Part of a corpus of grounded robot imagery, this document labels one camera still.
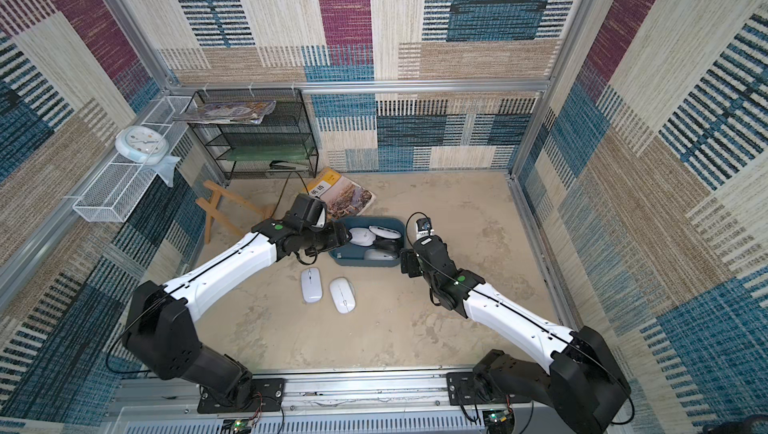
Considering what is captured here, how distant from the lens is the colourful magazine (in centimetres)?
83

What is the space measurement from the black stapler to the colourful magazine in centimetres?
22

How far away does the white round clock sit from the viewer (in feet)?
2.42

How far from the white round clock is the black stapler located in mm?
352
